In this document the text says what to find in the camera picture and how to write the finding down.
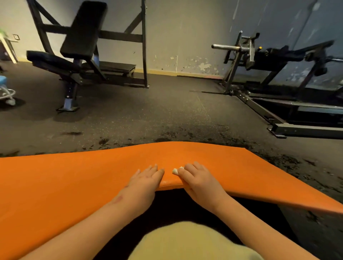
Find person's left hand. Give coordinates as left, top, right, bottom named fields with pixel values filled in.
left=121, top=164, right=165, bottom=215

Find person's right hand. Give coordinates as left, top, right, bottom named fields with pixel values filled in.
left=172, top=161, right=232, bottom=214

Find orange exercise mat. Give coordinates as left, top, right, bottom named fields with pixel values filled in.
left=0, top=141, right=343, bottom=260

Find person's left forearm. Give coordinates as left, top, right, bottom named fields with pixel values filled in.
left=18, top=198, right=148, bottom=260

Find person's right forearm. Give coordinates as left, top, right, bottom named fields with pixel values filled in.
left=212, top=194, right=320, bottom=260

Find black trousers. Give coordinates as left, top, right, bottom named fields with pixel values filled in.
left=93, top=187, right=298, bottom=260

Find pale yellow shirt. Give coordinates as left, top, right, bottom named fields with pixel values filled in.
left=128, top=221, right=265, bottom=260

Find chrome weight peg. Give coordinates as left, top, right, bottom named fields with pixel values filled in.
left=211, top=44, right=242, bottom=52

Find black plate-loaded gym machine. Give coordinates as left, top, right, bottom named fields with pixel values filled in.
left=212, top=30, right=343, bottom=140

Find black padded weight bench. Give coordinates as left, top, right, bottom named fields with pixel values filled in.
left=26, top=1, right=108, bottom=112

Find blue stool with white base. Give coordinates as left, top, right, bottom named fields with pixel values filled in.
left=0, top=75, right=17, bottom=106

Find white table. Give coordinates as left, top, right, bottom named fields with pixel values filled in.
left=0, top=28, right=19, bottom=64

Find black steel rack frame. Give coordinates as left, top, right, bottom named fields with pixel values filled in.
left=26, top=0, right=150, bottom=89

